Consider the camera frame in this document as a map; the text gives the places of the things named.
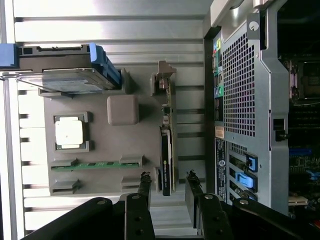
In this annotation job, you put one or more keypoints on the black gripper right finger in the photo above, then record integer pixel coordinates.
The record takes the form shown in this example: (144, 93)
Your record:
(210, 215)

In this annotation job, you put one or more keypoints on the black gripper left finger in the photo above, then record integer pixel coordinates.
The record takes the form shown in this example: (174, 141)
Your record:
(140, 212)

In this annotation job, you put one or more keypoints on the green loose RAM stick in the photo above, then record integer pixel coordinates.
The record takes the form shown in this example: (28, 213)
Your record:
(105, 165)

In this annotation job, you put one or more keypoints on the grey plastic parts rack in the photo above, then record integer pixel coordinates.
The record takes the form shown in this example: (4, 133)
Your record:
(125, 150)

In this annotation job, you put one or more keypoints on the silver CPU chip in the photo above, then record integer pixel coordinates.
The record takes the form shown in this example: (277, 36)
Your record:
(68, 135)

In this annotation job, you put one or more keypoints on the blue expansion slot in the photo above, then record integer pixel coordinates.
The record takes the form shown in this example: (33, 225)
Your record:
(300, 151)

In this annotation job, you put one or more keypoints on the black open PC case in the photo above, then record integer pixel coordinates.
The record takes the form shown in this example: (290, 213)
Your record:
(265, 100)

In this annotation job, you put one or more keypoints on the green motherboard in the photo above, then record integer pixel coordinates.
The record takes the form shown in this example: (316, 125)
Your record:
(302, 120)

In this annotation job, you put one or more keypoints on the metal CPU socket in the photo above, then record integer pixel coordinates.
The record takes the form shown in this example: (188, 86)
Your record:
(310, 82)

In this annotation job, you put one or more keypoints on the hard disk in blue caddy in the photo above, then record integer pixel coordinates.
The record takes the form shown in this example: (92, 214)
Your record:
(62, 56)

